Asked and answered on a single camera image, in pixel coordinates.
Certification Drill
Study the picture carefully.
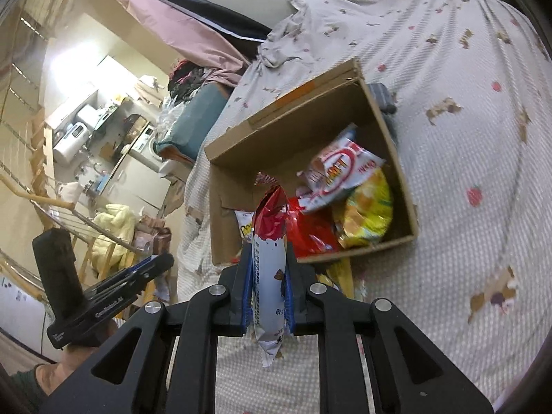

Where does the white Power Life snack bag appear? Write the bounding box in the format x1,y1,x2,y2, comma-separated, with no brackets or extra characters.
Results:
234,210,254,247

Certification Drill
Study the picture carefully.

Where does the checked bed quilt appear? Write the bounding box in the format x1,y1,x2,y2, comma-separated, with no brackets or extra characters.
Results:
176,0,552,414

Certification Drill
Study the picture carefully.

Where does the large red snack bag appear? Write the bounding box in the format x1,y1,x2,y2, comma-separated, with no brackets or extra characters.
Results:
286,197,342,258

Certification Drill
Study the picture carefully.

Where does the white red Oishi shrimp bag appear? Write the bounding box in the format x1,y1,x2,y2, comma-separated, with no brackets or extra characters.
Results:
297,124,385,213

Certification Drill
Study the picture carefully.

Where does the pile of clothes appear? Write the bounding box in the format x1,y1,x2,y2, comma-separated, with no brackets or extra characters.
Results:
167,59,213,102

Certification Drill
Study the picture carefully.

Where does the person's left hand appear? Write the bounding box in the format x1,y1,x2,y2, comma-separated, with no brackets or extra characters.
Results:
34,345,99,396

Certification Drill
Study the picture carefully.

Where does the yellow blanket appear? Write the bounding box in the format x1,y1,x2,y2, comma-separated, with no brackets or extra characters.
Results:
92,204,136,270

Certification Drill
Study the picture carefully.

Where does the white water heater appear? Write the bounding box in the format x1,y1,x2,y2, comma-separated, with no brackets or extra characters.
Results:
53,121,90,167

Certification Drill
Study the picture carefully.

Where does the yellow snack bag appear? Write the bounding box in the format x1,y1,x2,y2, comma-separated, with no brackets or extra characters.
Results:
332,168,394,249

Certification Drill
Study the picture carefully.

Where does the brown cardboard box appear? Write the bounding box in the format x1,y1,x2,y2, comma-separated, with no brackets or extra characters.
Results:
205,59,418,265

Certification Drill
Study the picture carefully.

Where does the wooden rack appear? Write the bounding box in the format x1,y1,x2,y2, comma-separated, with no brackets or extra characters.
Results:
1,108,148,288

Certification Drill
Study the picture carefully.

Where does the pink hanging curtain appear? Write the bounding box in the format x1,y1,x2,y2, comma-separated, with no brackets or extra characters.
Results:
116,0,249,87

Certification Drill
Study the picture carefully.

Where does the red white chocolate bar packet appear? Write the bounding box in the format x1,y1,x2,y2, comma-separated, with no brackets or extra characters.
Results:
253,172,287,368

